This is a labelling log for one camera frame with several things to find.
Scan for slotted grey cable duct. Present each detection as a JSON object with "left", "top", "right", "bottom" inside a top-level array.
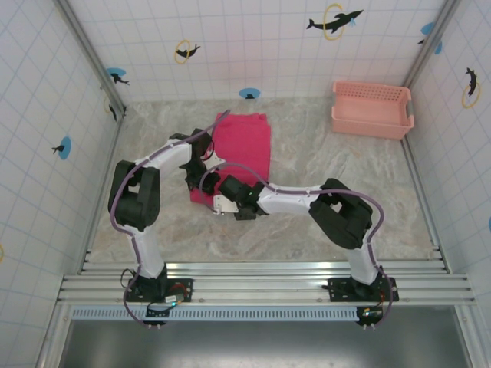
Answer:
[{"left": 71, "top": 306, "right": 471, "bottom": 321}]

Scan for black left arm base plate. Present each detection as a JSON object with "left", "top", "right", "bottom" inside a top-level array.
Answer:
[{"left": 124, "top": 276, "right": 195, "bottom": 304}]

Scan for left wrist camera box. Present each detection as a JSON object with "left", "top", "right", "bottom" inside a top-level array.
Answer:
[{"left": 203, "top": 154, "right": 226, "bottom": 173}]

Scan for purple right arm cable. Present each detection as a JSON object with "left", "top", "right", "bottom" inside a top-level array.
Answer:
[{"left": 199, "top": 163, "right": 394, "bottom": 330}]

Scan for aluminium corner post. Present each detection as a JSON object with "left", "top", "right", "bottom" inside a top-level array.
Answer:
[
  {"left": 400, "top": 0, "right": 462, "bottom": 90},
  {"left": 54, "top": 0, "right": 128, "bottom": 118}
]

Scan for dolphin yellow ring sticker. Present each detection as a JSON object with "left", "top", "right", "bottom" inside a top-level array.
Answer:
[{"left": 174, "top": 39, "right": 202, "bottom": 65}]

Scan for pink plastic basket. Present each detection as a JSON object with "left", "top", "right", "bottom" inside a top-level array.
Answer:
[{"left": 331, "top": 80, "right": 415, "bottom": 140}]

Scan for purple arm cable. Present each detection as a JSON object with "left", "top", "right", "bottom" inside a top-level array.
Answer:
[
  {"left": 199, "top": 163, "right": 394, "bottom": 330},
  {"left": 110, "top": 110, "right": 231, "bottom": 329}
]

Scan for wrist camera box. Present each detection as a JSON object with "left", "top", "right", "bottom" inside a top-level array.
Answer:
[
  {"left": 212, "top": 194, "right": 239, "bottom": 216},
  {"left": 203, "top": 154, "right": 226, "bottom": 173}
]

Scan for aluminium mounting rail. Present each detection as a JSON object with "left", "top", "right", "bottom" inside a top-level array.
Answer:
[{"left": 57, "top": 262, "right": 479, "bottom": 307}]

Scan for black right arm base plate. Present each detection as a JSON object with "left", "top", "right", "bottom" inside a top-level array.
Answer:
[{"left": 326, "top": 276, "right": 400, "bottom": 304}]

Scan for blue circle small dolphin sticker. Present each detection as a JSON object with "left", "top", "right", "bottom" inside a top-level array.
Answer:
[{"left": 51, "top": 136, "right": 73, "bottom": 160}]

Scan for faded ring dolphin sticker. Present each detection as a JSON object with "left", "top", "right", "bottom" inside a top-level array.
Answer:
[{"left": 104, "top": 95, "right": 118, "bottom": 123}]

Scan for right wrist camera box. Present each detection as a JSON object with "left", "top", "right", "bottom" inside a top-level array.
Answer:
[{"left": 212, "top": 194, "right": 239, "bottom": 216}]

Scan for pink long pants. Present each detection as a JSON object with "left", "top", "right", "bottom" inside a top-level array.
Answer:
[{"left": 189, "top": 110, "right": 272, "bottom": 206}]

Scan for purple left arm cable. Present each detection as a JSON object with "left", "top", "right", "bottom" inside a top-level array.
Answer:
[{"left": 110, "top": 110, "right": 231, "bottom": 329}]

